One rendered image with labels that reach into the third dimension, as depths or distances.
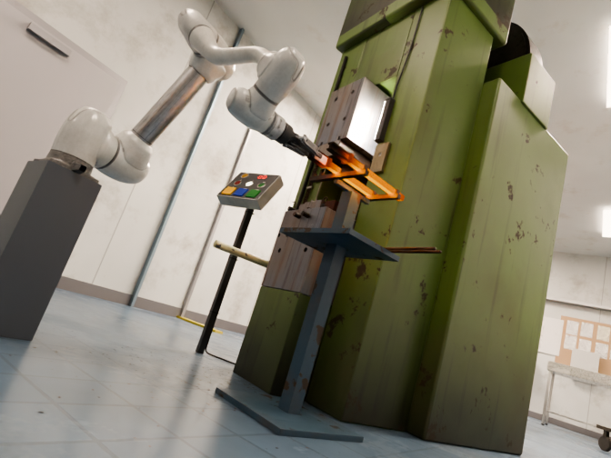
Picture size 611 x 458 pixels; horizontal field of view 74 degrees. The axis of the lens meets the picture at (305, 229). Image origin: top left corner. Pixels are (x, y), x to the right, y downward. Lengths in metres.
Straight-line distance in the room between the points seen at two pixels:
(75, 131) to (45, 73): 2.74
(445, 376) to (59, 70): 4.00
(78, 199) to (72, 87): 2.90
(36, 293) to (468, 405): 1.99
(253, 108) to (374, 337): 1.12
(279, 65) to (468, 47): 1.55
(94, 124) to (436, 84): 1.64
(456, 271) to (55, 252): 1.76
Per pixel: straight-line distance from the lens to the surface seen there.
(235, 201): 2.60
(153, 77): 5.00
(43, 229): 1.66
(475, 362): 2.36
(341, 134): 2.33
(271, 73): 1.35
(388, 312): 1.93
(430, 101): 2.27
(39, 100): 4.40
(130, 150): 1.84
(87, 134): 1.74
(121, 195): 4.69
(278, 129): 1.42
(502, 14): 3.03
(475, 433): 2.48
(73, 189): 1.69
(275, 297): 2.08
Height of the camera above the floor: 0.31
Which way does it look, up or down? 14 degrees up
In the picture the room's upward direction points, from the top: 17 degrees clockwise
